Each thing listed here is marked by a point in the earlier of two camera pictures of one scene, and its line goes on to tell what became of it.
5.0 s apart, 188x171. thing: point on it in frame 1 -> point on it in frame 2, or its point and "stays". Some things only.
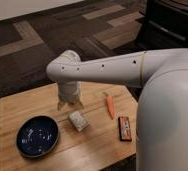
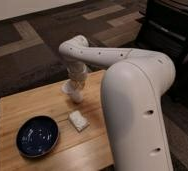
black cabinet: (170, 24) stays
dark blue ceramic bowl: (37, 136) stays
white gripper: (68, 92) -> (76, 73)
